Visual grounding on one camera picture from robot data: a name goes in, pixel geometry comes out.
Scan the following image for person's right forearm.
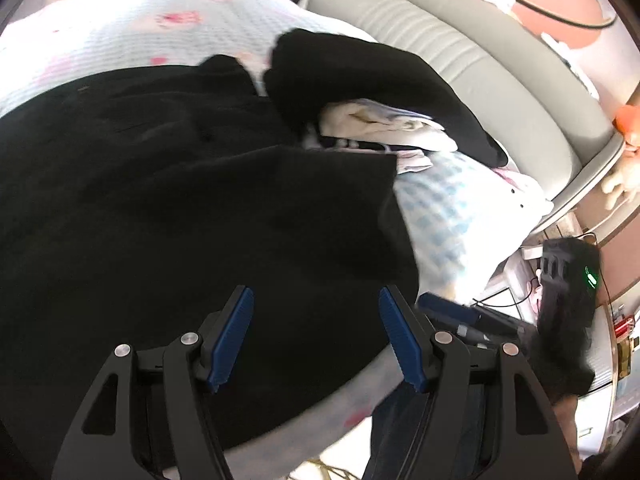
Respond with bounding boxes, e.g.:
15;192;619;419
547;391;586;476

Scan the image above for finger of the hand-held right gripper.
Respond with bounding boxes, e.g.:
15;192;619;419
417;292;539;334
451;324;532;354

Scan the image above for blue checked printed bedsheet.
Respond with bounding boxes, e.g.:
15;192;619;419
0;0;556;480

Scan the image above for person's blue jeans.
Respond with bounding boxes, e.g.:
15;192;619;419
369;385;437;480

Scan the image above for navy folded garment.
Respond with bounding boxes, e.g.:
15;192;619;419
302;132;401;155

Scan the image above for grey padded headboard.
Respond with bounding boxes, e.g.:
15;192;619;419
305;0;626;231

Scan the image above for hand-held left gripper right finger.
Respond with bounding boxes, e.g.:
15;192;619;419
378;286;581;480

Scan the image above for small yellow box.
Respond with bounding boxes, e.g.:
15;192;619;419
616;337;639;384

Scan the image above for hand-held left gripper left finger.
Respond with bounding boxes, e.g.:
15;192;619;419
52;285;256;480

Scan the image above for black folded garment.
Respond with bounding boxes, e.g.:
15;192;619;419
263;27;508;167

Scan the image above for black zip jacket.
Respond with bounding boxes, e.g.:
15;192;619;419
0;54;421;453

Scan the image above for white bedside table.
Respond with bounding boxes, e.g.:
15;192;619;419
480;225;640;433

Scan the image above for orange cream plush toy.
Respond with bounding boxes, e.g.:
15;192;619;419
601;102;640;212

